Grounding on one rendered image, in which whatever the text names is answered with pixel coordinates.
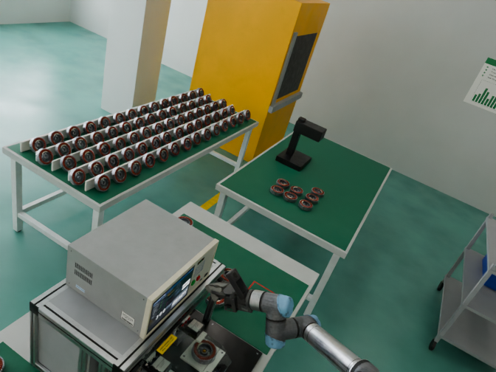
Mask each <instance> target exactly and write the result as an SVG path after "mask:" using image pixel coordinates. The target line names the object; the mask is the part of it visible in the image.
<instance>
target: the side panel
mask: <svg viewBox="0 0 496 372"><path fill-rule="evenodd" d="M87 362H88V354H87V353H86V352H85V351H83V350H82V349H81V348H79V347H78V346H76V344H74V343H73V342H71V341H70V340H68V339H67V338H66V337H65V336H64V335H62V334H61V333H59V332H58V331H56V330H55V329H54V328H53V327H52V326H50V325H49V324H48V323H46V322H45V321H43V320H42V319H41V318H40V317H38V316H37V315H35V314H34V313H32V312H31V311H30V364H31V365H32V364H33V366H34V367H35V368H37V369H38V370H39V371H40V372H86V369H87Z"/></svg>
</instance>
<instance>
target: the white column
mask: <svg viewBox="0 0 496 372"><path fill-rule="evenodd" d="M170 8H171V0H111V3H110V11H109V20H108V35H107V44H106V59H105V68H104V76H103V92H102V100H101V108H102V109H104V110H105V111H107V112H109V113H111V114H114V113H117V112H120V111H125V110H127V109H132V108H134V107H137V106H141V105H145V104H147V103H151V102H154V101H155V99H156V91H157V86H158V81H159V72H160V67H161V62H162V54H163V49H164V44H165V36H166V31H167V26H168V17H169V12H170Z"/></svg>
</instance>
